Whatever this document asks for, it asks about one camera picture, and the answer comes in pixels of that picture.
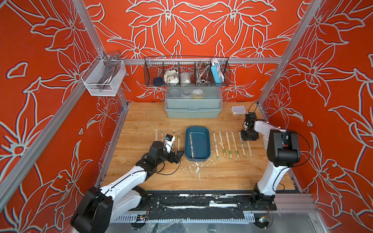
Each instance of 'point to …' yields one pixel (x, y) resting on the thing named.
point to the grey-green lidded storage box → (193, 102)
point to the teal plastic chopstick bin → (201, 143)
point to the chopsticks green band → (191, 146)
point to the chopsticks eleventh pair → (249, 148)
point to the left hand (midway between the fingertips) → (177, 148)
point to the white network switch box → (238, 109)
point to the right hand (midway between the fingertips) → (245, 137)
